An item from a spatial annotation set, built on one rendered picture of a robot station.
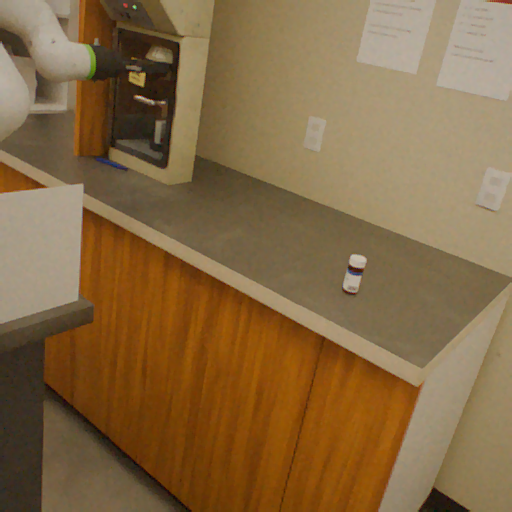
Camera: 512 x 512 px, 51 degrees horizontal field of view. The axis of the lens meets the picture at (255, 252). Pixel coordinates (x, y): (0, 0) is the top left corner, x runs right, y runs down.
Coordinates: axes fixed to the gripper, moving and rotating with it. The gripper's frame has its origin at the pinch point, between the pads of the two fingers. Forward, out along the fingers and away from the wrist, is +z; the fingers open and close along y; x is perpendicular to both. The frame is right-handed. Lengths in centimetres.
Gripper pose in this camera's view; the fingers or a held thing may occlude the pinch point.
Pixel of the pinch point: (158, 66)
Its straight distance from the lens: 176.5
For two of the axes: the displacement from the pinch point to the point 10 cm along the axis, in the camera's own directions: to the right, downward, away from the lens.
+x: -1.7, 9.0, 3.9
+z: 6.2, -2.1, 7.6
